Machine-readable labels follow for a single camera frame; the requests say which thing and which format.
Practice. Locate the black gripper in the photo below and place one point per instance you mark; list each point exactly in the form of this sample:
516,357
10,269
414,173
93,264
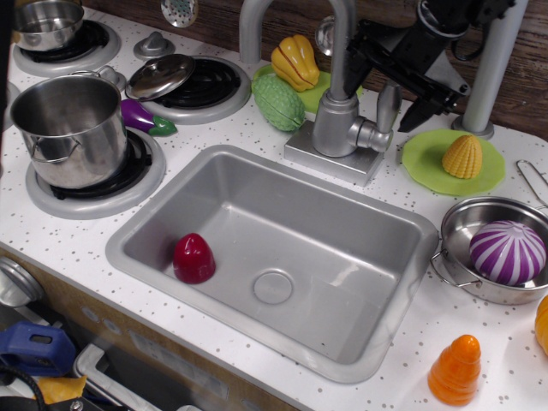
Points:
413,57

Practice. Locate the silver faucet lever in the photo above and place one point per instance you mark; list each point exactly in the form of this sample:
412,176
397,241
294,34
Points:
388,106

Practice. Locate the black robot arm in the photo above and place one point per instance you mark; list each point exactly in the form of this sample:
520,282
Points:
452,19

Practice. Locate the silver toy faucet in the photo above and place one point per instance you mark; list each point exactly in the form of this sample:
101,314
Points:
340,142

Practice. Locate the green plate under corn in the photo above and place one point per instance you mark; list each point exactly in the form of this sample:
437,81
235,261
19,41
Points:
422,158

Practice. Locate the hanging steel ladle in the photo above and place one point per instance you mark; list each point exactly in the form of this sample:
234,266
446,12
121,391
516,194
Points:
324,35

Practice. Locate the yellow toy bell pepper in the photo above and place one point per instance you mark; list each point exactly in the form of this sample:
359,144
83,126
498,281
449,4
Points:
293,60

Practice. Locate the yellow toy corn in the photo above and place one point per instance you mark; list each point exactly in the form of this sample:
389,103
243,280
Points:
464,158

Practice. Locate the green toy bitter gourd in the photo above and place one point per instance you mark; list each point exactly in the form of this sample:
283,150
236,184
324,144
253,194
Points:
279,103

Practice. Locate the middle stove burner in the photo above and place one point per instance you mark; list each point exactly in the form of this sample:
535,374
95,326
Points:
216,89

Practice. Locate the stove burner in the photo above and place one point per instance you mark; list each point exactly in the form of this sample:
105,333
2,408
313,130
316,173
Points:
216,89
94,45
135,181

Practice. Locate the silver toy sink basin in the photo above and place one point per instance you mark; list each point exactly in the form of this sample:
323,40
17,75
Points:
319,273

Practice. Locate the purple striped toy onion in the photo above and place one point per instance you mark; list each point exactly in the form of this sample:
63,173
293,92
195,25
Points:
507,252

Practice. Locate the hanging steel strainer spoon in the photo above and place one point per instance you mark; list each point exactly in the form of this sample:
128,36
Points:
180,13

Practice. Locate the steel pot lid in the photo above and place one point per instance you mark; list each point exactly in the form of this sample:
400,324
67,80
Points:
159,76

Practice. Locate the grey stove knob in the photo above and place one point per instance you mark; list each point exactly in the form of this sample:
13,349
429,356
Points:
153,46

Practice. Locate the purple toy eggplant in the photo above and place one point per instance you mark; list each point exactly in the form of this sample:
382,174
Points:
136,116

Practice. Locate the front left stove burner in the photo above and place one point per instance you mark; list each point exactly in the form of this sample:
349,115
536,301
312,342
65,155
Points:
135,181

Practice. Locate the red toy pepper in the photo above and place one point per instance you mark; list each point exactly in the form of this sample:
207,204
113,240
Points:
193,260

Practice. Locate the orange toy at edge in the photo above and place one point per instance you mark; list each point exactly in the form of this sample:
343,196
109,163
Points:
541,324

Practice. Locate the back left stove burner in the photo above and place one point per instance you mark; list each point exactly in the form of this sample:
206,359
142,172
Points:
94,45

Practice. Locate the orange toy carrot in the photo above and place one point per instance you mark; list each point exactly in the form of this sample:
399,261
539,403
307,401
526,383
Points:
453,377

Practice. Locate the large steel pot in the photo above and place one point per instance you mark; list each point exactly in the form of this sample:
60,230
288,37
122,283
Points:
73,128

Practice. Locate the small steel pot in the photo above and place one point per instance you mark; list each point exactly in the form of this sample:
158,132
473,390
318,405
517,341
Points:
46,25

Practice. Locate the silver oven knob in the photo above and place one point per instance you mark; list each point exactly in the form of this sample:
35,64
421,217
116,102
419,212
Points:
18,286

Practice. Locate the blue clamp tool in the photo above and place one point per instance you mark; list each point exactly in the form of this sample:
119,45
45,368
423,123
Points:
38,350

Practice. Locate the yellow cloth piece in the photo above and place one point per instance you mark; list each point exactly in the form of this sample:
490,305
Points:
60,389

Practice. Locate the grey vertical post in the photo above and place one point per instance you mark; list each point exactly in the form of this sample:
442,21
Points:
499,45

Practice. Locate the wire utensil handle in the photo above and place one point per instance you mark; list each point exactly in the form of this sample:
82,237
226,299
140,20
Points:
535,180

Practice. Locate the steel pan with handles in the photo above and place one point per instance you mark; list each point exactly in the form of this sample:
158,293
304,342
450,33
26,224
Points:
452,264

